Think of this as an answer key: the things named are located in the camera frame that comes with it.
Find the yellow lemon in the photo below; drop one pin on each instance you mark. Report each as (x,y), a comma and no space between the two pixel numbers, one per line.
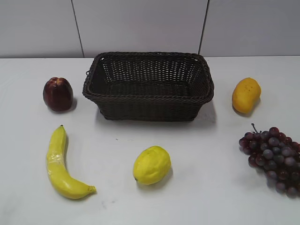
(151,166)

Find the dark woven wicker basket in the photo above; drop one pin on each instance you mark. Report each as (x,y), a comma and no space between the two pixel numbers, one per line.
(149,86)

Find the dark red apple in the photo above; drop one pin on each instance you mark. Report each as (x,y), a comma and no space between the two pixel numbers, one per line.
(58,94)

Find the orange yellow mango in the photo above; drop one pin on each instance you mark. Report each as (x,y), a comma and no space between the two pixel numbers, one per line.
(245,95)

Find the yellow banana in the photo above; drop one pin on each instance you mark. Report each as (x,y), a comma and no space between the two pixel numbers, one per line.
(58,175)

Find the purple grape bunch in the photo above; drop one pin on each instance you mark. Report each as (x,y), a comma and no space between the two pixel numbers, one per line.
(276,156)

